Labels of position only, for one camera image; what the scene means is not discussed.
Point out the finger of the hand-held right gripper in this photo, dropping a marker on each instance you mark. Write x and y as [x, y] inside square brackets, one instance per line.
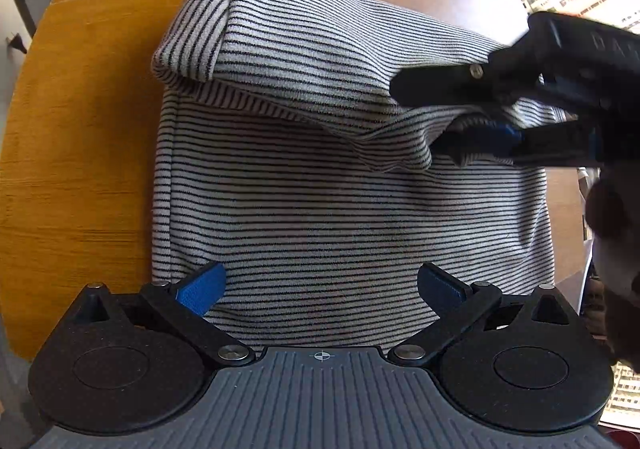
[450, 84]
[492, 139]

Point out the person's right hand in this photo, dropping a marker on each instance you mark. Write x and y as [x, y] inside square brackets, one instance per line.
[612, 214]

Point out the grey black striped shirt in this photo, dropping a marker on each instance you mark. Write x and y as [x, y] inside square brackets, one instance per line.
[325, 209]

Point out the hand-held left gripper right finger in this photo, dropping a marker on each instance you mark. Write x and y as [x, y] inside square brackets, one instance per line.
[440, 286]

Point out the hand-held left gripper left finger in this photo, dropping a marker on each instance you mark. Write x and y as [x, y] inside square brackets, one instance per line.
[202, 289]

